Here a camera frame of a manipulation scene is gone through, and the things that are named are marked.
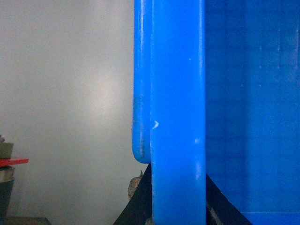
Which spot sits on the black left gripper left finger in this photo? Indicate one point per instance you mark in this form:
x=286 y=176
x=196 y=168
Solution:
x=138 y=211

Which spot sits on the large blue plastic crate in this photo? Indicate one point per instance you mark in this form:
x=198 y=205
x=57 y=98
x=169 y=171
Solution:
x=217 y=93

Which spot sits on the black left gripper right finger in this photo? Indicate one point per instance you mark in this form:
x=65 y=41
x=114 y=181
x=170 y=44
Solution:
x=219 y=211

